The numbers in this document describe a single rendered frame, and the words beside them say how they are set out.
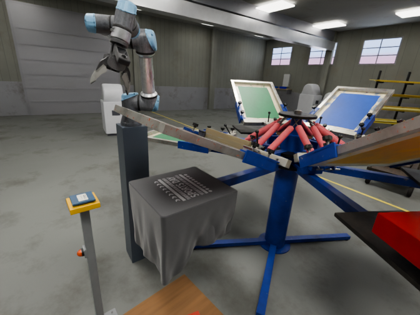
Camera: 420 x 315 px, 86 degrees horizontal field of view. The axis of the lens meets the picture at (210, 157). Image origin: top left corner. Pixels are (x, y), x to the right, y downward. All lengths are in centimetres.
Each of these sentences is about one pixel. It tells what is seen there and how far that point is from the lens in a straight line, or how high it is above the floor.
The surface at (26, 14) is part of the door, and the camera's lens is 1009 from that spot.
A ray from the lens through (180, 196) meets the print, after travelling 124.
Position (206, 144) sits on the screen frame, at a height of 129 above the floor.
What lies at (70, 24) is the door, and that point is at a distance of 1013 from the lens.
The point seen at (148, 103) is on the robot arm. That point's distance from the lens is 169.
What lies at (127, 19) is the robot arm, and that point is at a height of 176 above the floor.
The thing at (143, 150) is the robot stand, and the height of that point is 102.
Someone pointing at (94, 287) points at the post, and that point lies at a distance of 162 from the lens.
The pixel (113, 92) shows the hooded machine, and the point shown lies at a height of 108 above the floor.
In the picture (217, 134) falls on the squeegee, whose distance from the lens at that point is 150.
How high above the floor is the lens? 156
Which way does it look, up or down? 19 degrees down
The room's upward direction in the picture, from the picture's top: 3 degrees clockwise
